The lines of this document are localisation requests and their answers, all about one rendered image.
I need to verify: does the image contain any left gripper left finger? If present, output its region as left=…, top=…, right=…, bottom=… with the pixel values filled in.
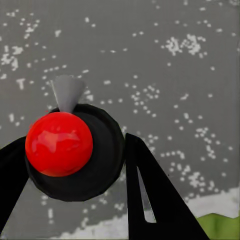
left=0, top=137, right=30, bottom=235

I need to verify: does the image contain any insectifuge atomizer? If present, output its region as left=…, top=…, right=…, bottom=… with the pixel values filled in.
left=24, top=75, right=126, bottom=202

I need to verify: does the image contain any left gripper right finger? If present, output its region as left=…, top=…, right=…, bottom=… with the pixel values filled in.
left=125, top=133, right=209, bottom=240

